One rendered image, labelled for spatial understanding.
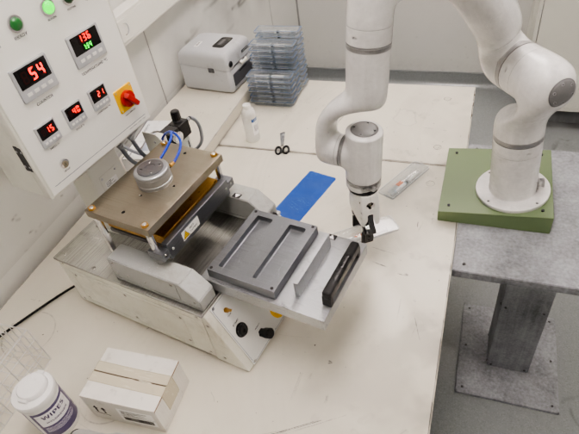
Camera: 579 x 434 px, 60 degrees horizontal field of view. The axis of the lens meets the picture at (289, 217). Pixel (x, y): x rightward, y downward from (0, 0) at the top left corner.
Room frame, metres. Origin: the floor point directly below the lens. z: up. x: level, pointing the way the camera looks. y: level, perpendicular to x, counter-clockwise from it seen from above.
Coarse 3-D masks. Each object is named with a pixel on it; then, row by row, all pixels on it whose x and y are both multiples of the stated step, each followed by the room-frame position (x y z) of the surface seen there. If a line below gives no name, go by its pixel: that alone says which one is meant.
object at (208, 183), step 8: (208, 184) 0.94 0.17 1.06; (200, 192) 0.92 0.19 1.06; (192, 200) 0.89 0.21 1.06; (200, 200) 0.90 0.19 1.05; (184, 208) 0.87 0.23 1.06; (192, 208) 0.87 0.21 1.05; (176, 216) 0.85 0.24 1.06; (184, 216) 0.85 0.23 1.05; (168, 224) 0.83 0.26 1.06; (176, 224) 0.82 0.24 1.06; (120, 232) 0.87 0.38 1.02; (128, 232) 0.86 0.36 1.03; (160, 232) 0.80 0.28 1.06; (168, 232) 0.80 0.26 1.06; (144, 240) 0.83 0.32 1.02; (160, 240) 0.79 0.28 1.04
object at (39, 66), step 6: (30, 66) 0.93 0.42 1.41; (36, 66) 0.94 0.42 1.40; (42, 66) 0.95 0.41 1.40; (18, 72) 0.91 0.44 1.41; (24, 72) 0.92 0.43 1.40; (30, 72) 0.92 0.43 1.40; (36, 72) 0.93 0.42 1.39; (42, 72) 0.94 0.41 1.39; (24, 78) 0.91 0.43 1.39; (30, 78) 0.92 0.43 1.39; (36, 78) 0.93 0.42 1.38; (24, 84) 0.91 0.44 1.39
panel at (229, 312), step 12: (216, 300) 0.71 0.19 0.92; (228, 300) 0.72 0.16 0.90; (216, 312) 0.69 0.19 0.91; (228, 312) 0.70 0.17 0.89; (240, 312) 0.71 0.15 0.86; (252, 312) 0.73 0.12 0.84; (264, 312) 0.74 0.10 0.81; (228, 324) 0.68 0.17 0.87; (252, 324) 0.71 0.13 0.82; (264, 324) 0.72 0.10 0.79; (276, 324) 0.73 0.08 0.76; (240, 336) 0.67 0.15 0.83; (252, 336) 0.69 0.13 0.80; (240, 348) 0.65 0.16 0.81; (252, 348) 0.67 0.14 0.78; (264, 348) 0.68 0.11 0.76; (252, 360) 0.65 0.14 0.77
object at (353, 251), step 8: (352, 248) 0.71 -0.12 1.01; (344, 256) 0.69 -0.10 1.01; (352, 256) 0.69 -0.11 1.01; (344, 264) 0.67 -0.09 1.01; (336, 272) 0.65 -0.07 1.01; (344, 272) 0.65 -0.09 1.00; (328, 280) 0.64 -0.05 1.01; (336, 280) 0.63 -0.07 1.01; (328, 288) 0.61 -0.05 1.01; (336, 288) 0.62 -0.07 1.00; (328, 296) 0.60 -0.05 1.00; (328, 304) 0.60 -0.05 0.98
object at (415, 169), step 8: (408, 168) 1.22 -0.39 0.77; (416, 168) 1.21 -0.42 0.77; (424, 168) 1.21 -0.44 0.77; (400, 176) 1.19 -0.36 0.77; (408, 176) 1.18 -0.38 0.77; (416, 176) 1.18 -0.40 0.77; (392, 184) 1.16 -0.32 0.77; (400, 184) 1.15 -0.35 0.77; (384, 192) 1.13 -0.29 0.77; (392, 192) 1.12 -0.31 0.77
